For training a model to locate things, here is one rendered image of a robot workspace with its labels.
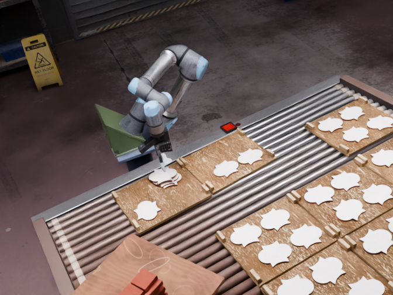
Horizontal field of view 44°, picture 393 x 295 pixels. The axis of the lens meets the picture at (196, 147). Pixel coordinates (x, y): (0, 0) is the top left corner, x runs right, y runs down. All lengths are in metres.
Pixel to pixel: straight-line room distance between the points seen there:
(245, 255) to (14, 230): 2.43
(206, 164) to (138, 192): 0.40
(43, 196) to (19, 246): 0.55
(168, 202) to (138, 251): 0.42
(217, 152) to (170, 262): 0.86
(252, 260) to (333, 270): 0.33
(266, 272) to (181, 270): 0.36
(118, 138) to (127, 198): 0.49
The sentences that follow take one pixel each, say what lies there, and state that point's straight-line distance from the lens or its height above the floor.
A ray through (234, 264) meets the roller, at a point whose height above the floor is 0.92.
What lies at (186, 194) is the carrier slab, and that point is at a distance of 2.47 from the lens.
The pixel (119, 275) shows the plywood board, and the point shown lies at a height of 1.04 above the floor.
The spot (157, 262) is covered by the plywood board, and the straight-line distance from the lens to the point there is 2.06.
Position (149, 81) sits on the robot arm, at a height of 1.44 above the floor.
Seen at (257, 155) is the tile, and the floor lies 0.95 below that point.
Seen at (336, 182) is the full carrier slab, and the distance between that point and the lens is 2.44.
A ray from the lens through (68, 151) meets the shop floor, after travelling 4.78.
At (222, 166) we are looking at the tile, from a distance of 2.58.
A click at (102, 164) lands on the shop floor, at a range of 4.45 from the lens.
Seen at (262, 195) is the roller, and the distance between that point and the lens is 2.43.
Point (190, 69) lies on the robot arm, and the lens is 2.66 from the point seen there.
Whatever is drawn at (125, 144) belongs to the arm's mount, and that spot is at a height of 0.94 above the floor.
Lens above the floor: 2.57
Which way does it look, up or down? 36 degrees down
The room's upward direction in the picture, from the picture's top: 12 degrees counter-clockwise
